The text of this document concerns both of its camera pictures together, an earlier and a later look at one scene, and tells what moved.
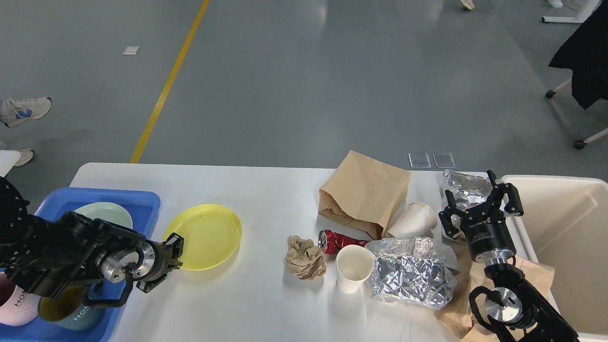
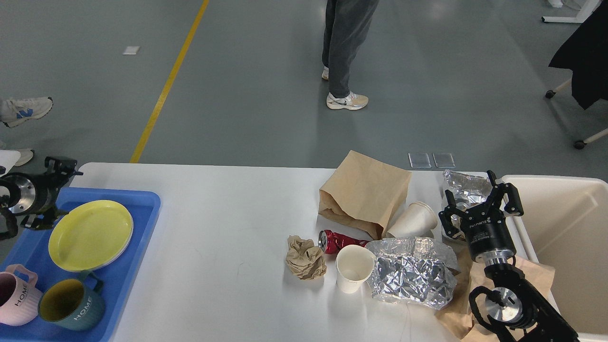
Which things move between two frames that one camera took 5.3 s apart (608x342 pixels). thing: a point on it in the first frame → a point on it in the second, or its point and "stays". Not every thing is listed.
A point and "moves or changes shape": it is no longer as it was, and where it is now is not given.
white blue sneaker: x=14 y=111 stays
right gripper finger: x=446 y=218 stays
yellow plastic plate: x=212 y=235 moves or changes shape
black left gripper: x=147 y=260 → x=38 y=193
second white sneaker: x=26 y=155 stays
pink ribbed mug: x=17 y=307 stays
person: x=468 y=4 → x=347 y=23
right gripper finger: x=514 y=206 stays
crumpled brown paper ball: x=304 y=259 stays
